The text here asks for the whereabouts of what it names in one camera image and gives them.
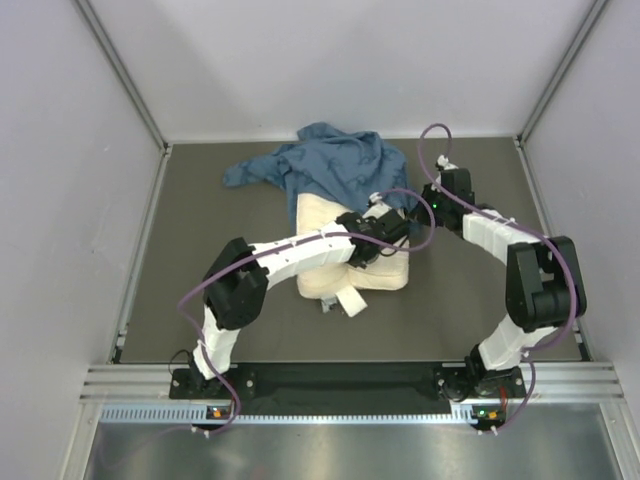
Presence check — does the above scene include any white pillow care label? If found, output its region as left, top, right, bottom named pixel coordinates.
left=335, top=286, right=367, bottom=318

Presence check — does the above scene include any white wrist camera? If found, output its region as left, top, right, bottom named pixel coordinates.
left=363, top=192, right=391, bottom=219
left=436, top=155, right=458, bottom=172

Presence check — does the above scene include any right aluminium frame post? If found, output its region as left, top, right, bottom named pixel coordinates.
left=515, top=0, right=610, bottom=149

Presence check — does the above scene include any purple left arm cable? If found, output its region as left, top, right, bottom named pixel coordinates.
left=178, top=188, right=437, bottom=437

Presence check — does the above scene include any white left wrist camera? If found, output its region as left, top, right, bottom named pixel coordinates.
left=363, top=192, right=391, bottom=219

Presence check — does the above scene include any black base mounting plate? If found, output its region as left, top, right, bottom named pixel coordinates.
left=168, top=360, right=526, bottom=415

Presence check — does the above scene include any left aluminium frame post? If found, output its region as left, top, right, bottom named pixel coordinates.
left=71, top=0, right=169, bottom=154

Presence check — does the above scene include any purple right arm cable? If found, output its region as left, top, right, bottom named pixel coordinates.
left=418, top=122, right=587, bottom=435

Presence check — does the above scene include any blue cartoon print pillowcase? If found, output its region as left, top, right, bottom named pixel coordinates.
left=223, top=122, right=410, bottom=227

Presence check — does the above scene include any cream white pillow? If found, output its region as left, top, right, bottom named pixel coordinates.
left=296, top=193, right=409, bottom=299

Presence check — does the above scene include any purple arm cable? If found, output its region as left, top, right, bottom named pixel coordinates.
left=418, top=122, right=587, bottom=435
left=178, top=188, right=437, bottom=437

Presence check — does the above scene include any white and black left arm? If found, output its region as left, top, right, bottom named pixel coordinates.
left=173, top=205, right=409, bottom=398

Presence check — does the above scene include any slotted grey cable duct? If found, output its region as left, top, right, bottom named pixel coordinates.
left=99, top=402, right=509, bottom=426

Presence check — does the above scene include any aluminium frame post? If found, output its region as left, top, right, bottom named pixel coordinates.
left=71, top=0, right=169, bottom=154
left=515, top=0, right=610, bottom=149

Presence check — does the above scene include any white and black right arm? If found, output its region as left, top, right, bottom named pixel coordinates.
left=410, top=166, right=587, bottom=401

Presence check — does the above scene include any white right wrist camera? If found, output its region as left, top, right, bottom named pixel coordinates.
left=436, top=155, right=458, bottom=172

